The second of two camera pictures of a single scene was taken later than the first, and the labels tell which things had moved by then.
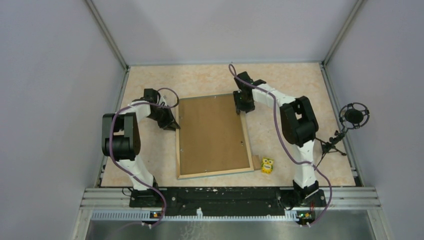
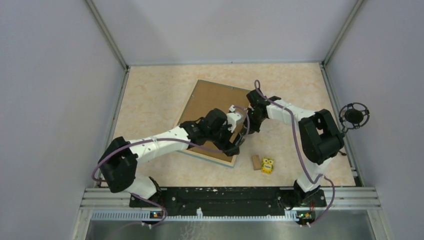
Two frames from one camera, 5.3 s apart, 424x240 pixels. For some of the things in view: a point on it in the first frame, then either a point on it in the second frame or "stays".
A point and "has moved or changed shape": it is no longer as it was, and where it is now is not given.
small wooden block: (256, 161) stays
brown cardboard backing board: (211, 135) has moved or changed shape
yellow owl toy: (267, 165) stays
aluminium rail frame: (111, 204) stays
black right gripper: (239, 107) -> (252, 128)
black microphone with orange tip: (353, 115) stays
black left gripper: (169, 123) -> (232, 148)
